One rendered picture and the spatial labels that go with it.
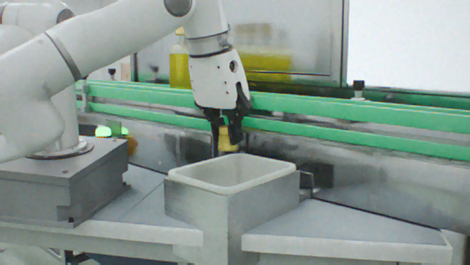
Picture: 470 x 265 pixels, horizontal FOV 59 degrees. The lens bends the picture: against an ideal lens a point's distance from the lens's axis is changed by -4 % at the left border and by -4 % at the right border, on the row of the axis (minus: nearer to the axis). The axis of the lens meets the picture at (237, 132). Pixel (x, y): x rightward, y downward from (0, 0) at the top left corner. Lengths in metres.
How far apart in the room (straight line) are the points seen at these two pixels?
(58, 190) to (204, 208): 0.27
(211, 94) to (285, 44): 0.47
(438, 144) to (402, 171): 0.08
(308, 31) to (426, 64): 0.32
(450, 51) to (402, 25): 0.12
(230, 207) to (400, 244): 0.30
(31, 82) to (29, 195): 0.31
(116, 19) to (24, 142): 0.22
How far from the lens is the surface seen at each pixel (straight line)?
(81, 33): 0.64
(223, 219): 0.75
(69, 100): 0.94
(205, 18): 0.71
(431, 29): 1.01
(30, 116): 0.64
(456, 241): 1.10
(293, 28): 1.17
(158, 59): 1.62
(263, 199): 0.81
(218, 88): 0.73
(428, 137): 0.85
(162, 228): 0.83
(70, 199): 0.83
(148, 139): 1.18
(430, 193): 0.85
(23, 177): 0.88
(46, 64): 0.63
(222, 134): 0.78
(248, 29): 1.27
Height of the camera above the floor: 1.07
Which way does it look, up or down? 11 degrees down
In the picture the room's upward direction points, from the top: straight up
